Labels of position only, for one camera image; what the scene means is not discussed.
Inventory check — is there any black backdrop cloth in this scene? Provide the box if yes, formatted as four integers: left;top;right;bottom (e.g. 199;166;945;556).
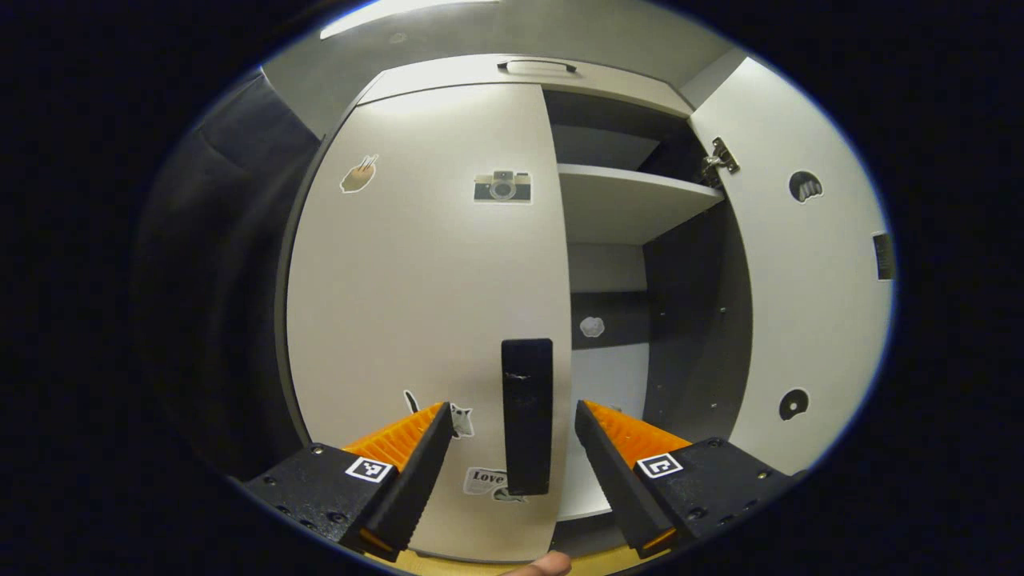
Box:
136;68;321;481

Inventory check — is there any beige double-door shoe cabinet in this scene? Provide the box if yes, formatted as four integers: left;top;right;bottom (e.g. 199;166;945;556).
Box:
274;54;895;565

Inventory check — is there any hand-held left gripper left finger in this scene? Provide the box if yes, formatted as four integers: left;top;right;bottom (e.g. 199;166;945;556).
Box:
240;402;454;561

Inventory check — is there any beige shoe cabinet door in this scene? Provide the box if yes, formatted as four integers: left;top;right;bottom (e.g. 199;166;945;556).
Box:
690;56;895;477
286;82;573;563

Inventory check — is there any metal door hinge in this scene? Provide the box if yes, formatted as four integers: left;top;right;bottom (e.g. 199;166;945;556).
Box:
702;137;741;190

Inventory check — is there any ceiling light panel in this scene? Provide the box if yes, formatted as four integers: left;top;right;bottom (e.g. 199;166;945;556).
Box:
320;0;501;39

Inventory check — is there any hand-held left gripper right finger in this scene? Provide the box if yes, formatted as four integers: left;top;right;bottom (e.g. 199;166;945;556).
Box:
574;400;801;559

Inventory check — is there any black cabinet door handle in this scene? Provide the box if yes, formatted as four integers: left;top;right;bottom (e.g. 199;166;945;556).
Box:
501;338;554;497

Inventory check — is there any black drawer handle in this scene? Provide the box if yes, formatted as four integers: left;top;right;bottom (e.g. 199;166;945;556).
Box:
497;58;578;74

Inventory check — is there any beige cabinet drawer front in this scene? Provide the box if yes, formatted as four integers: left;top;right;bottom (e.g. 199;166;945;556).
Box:
356;54;695;119

